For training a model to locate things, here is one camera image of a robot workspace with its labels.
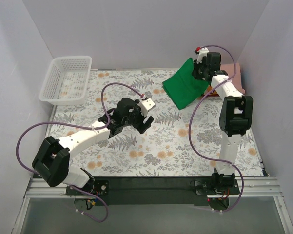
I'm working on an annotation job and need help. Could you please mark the green t shirt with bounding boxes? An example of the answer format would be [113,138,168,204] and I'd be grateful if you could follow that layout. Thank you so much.
[162,58,209,110]

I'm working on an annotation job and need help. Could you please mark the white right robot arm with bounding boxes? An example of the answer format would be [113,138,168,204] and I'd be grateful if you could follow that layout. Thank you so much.
[193,48,253,195]

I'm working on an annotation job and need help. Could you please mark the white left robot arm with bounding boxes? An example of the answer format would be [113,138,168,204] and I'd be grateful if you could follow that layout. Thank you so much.
[32,98,155,195]

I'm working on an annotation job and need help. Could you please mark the red folded t shirt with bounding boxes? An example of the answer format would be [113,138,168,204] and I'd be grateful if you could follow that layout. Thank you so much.
[203,85,218,96]

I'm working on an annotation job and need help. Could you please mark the pink folded t shirt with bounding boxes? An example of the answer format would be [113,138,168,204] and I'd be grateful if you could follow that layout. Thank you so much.
[220,63,245,94]

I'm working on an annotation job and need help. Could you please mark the floral table mat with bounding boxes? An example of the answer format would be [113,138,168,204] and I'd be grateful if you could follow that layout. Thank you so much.
[38,69,266,177]

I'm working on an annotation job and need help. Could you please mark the white plastic basket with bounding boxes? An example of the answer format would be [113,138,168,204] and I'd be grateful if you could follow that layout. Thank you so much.
[39,56,92,106]

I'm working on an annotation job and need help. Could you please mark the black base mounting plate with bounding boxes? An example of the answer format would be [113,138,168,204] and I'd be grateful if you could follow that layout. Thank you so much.
[65,176,242,207]

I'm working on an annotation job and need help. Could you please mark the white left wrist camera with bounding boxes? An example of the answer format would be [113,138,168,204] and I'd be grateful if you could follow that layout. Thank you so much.
[138,98,156,117]

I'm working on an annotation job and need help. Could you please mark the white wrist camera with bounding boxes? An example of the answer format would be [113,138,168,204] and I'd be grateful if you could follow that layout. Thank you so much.
[138,98,156,117]
[195,47,209,64]

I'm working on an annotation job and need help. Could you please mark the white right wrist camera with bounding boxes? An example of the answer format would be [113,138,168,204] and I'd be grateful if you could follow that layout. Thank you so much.
[195,47,209,64]

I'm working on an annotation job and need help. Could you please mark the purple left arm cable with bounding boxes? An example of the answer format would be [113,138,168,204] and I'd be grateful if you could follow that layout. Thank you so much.
[16,82,147,223]

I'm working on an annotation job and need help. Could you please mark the aluminium rail frame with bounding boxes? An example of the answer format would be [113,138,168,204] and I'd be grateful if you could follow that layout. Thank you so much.
[14,107,293,234]

